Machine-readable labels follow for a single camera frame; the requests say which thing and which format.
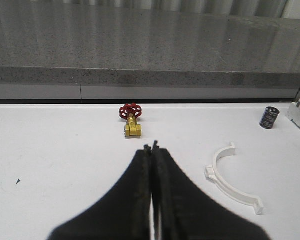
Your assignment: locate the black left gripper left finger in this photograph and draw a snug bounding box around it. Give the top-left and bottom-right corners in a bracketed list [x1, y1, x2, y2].
[49, 145, 152, 240]

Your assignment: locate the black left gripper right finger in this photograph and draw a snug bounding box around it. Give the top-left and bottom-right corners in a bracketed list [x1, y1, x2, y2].
[151, 141, 270, 240]

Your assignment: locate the white half-ring pipe clamp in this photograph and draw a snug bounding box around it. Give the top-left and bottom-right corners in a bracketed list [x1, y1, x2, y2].
[204, 141, 266, 216]

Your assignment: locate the brass valve red handwheel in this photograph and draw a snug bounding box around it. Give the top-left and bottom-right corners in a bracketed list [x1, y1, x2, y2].
[119, 103, 142, 137]

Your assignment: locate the black cylindrical capacitor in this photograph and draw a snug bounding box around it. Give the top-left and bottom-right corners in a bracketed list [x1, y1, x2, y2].
[259, 106, 280, 130]

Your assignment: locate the grey stone countertop ledge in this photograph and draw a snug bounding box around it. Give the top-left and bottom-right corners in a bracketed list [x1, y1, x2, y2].
[0, 0, 300, 88]

